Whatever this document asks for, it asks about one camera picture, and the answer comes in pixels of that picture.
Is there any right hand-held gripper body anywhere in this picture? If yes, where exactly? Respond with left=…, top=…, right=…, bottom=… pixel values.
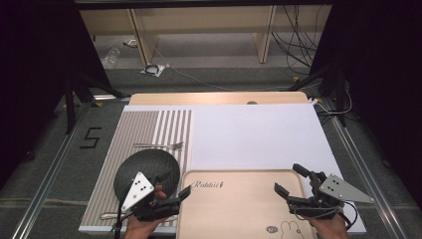
left=287, top=170, right=375, bottom=222

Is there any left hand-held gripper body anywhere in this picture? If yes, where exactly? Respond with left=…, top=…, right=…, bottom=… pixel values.
left=120, top=171, right=182, bottom=223

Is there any silver fork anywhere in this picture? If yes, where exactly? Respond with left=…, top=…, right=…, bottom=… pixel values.
left=132, top=140, right=185, bottom=150

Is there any silver serrated knife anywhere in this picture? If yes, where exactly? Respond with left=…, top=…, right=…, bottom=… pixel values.
left=99, top=211, right=179, bottom=223

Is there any beige tray with rabbit print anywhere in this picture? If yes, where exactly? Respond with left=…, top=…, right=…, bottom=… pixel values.
left=175, top=168, right=318, bottom=239

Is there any person's left hand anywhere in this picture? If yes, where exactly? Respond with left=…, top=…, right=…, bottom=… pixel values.
left=123, top=184, right=168, bottom=239

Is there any person's right hand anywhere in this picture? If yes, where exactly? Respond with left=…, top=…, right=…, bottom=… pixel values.
left=305, top=213, right=350, bottom=239

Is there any black woven round plate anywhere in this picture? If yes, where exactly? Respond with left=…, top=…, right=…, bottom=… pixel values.
left=112, top=147, right=181, bottom=204

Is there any grey striped placemat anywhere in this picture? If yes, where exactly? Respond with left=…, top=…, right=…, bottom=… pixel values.
left=81, top=109, right=194, bottom=229

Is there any black metal stand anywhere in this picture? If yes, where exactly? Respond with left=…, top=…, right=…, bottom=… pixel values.
left=288, top=62, right=350, bottom=128
left=64, top=70, right=131, bottom=135

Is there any light wooden table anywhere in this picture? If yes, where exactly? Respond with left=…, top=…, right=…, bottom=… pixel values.
left=127, top=91, right=311, bottom=107

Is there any white floor socket box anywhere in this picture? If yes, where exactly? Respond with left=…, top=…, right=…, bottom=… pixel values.
left=140, top=63, right=166, bottom=79

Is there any black curtain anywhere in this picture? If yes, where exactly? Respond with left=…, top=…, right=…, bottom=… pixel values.
left=0, top=0, right=112, bottom=191
left=309, top=0, right=422, bottom=202

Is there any clear plastic bottle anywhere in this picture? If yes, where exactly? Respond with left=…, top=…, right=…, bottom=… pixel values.
left=101, top=47, right=121, bottom=70

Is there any light wooden bench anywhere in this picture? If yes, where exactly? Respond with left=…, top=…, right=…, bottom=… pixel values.
left=79, top=4, right=333, bottom=67

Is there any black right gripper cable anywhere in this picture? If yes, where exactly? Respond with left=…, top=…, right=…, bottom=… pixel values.
left=337, top=199, right=359, bottom=231

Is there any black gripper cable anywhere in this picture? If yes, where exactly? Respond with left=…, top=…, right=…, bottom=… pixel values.
left=337, top=199, right=359, bottom=231
left=112, top=190, right=134, bottom=239

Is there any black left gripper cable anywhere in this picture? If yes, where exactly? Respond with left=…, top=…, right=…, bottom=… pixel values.
left=112, top=190, right=134, bottom=239

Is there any metal floor rail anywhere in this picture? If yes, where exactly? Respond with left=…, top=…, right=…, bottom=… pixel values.
left=11, top=102, right=88, bottom=239
left=325, top=99, right=410, bottom=239

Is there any white floor cable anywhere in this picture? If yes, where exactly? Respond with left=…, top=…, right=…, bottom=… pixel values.
left=151, top=45, right=294, bottom=93

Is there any bundle of black cables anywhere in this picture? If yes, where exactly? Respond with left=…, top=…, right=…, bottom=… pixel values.
left=271, top=4, right=320, bottom=77

